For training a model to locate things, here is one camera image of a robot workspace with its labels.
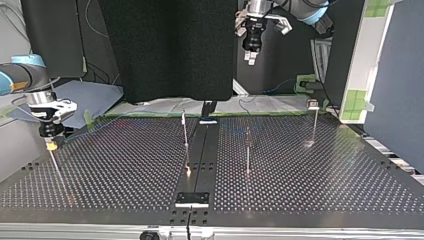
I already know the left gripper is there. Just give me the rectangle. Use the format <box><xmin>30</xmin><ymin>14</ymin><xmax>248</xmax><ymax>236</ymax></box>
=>
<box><xmin>242</xmin><ymin>18</ymin><xmax>268</xmax><ymax>67</ymax></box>

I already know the connector holder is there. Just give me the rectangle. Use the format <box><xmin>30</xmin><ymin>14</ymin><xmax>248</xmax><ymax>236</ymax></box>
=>
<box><xmin>174</xmin><ymin>191</ymin><xmax>211</xmax><ymax>210</ymax></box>

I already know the grey board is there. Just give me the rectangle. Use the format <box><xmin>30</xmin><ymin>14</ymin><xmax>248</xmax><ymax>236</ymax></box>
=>
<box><xmin>7</xmin><ymin>79</ymin><xmax>125</xmax><ymax>130</ymax></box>

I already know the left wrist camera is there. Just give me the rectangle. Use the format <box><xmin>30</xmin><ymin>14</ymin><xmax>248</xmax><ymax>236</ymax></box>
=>
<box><xmin>234</xmin><ymin>9</ymin><xmax>294</xmax><ymax>37</ymax></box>

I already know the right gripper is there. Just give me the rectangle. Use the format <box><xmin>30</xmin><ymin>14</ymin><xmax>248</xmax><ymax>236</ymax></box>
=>
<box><xmin>38</xmin><ymin>120</ymin><xmax>67</xmax><ymax>152</ymax></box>

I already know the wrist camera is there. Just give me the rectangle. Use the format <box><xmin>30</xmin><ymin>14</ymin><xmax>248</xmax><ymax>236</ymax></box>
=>
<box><xmin>27</xmin><ymin>97</ymin><xmax>78</xmax><ymax>125</ymax></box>
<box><xmin>234</xmin><ymin>9</ymin><xmax>294</xmax><ymax>37</ymax></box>

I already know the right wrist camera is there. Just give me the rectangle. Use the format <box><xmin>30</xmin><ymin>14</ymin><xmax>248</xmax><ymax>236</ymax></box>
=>
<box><xmin>27</xmin><ymin>97</ymin><xmax>78</xmax><ymax>125</ymax></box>

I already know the metal post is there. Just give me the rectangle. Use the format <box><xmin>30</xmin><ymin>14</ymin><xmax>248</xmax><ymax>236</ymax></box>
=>
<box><xmin>305</xmin><ymin>98</ymin><xmax>322</xmax><ymax>148</ymax></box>
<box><xmin>244</xmin><ymin>127</ymin><xmax>253</xmax><ymax>175</ymax></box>
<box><xmin>180</xmin><ymin>109</ymin><xmax>192</xmax><ymax>176</ymax></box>
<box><xmin>48</xmin><ymin>149</ymin><xmax>69</xmax><ymax>199</ymax></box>

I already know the black panel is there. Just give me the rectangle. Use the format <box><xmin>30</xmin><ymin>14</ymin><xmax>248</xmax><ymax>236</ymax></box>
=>
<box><xmin>97</xmin><ymin>0</ymin><xmax>238</xmax><ymax>104</ymax></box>

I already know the black cable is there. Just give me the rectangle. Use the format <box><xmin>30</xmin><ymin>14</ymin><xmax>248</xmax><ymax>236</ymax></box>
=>
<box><xmin>185</xmin><ymin>205</ymin><xmax>194</xmax><ymax>240</ymax></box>
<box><xmin>237</xmin><ymin>94</ymin><xmax>260</xmax><ymax>116</ymax></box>

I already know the dark cabinet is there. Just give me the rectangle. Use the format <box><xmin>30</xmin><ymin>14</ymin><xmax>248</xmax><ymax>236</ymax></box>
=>
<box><xmin>20</xmin><ymin>0</ymin><xmax>85</xmax><ymax>79</ymax></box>

